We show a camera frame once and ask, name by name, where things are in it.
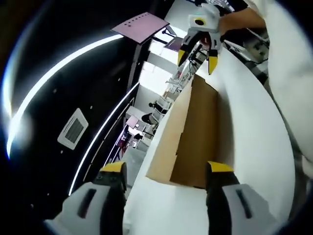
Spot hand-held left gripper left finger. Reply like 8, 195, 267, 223
45, 161, 128, 235

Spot long curved ceiling light strip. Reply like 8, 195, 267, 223
4, 34, 123, 160

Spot brown cardboard shoe box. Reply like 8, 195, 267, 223
146, 74, 218, 189

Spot person in white shirt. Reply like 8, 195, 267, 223
244, 0, 313, 172

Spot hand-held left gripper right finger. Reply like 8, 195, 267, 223
206, 161, 291, 235

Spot large display screen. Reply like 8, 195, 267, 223
110, 11, 171, 45

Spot ceiling air conditioner vent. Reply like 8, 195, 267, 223
57, 108, 89, 150

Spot pink wall screen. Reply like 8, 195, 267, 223
126, 115, 140, 128

